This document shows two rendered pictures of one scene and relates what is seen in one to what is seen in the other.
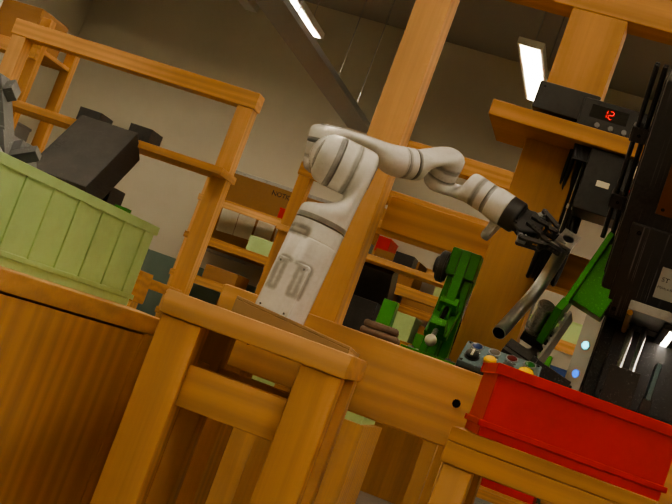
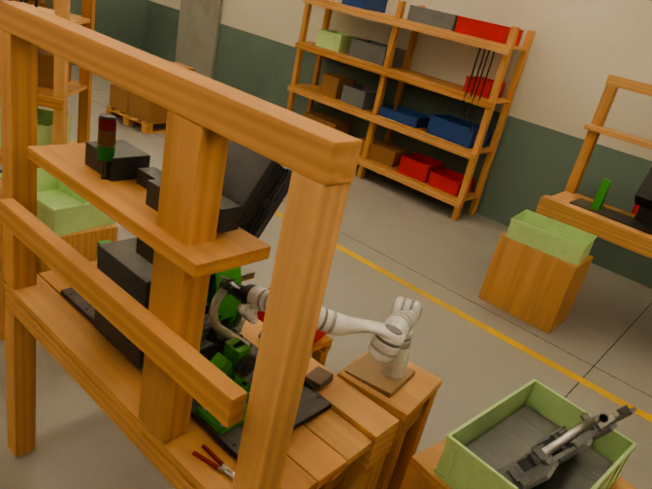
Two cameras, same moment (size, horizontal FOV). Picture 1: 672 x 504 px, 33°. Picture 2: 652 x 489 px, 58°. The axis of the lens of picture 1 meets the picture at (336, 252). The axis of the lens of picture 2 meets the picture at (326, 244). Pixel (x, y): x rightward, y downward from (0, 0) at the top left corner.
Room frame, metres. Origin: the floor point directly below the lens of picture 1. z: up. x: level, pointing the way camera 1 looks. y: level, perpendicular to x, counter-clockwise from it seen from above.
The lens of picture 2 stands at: (3.95, 0.44, 2.21)
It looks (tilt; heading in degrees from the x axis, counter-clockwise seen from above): 24 degrees down; 202
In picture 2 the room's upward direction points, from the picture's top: 13 degrees clockwise
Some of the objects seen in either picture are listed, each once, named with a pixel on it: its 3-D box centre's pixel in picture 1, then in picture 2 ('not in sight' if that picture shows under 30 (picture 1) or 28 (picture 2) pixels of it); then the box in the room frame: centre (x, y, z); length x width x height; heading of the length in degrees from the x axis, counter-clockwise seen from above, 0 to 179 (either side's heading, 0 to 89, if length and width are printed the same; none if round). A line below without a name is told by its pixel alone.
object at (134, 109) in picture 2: not in sight; (162, 95); (-2.46, -4.98, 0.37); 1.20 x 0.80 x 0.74; 174
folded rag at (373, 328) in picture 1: (381, 332); (317, 377); (2.29, -0.14, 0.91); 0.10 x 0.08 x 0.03; 173
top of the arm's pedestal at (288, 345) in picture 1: (270, 338); (390, 379); (1.99, 0.06, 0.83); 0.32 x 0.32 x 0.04; 82
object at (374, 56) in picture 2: not in sight; (388, 94); (-3.29, -2.08, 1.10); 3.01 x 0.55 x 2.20; 76
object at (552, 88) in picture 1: (566, 105); (212, 209); (2.71, -0.40, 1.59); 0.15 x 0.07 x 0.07; 75
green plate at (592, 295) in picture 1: (598, 283); (222, 284); (2.39, -0.54, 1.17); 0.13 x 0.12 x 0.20; 75
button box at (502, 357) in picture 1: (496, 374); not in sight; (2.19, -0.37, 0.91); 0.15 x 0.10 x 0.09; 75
